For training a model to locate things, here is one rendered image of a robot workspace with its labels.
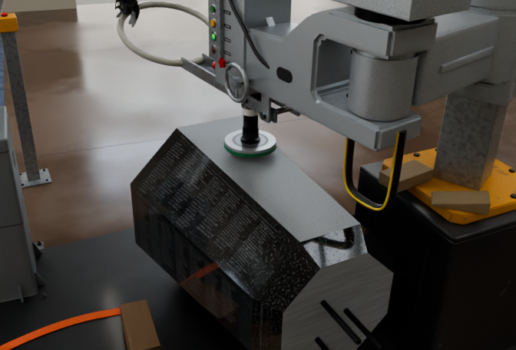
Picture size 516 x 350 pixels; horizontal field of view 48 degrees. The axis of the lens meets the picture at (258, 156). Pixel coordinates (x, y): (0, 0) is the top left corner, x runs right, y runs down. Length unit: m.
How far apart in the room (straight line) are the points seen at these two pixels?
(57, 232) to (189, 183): 1.30
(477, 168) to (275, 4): 0.99
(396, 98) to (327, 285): 0.66
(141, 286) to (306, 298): 1.26
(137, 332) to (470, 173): 1.50
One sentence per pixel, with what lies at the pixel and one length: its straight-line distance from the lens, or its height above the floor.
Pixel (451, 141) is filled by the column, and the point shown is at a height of 0.96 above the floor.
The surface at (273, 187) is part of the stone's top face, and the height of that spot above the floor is 0.82.
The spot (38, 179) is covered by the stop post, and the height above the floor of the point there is 0.01.
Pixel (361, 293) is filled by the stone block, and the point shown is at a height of 0.59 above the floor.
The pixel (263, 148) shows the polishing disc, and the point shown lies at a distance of 2.33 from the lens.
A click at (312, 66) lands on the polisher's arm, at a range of 1.84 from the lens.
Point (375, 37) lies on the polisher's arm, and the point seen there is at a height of 1.49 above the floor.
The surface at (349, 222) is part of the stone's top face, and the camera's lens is 2.00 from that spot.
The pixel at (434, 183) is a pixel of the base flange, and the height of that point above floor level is 0.78.
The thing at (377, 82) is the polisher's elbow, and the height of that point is 1.36.
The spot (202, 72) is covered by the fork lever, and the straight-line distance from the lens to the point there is 2.49.
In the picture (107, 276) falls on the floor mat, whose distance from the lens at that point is 3.08.
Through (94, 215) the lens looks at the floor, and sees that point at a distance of 3.60.
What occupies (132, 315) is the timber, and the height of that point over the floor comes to 0.13.
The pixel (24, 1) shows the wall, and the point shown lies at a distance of 8.69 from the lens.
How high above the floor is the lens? 1.91
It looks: 27 degrees down
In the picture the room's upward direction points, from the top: 1 degrees clockwise
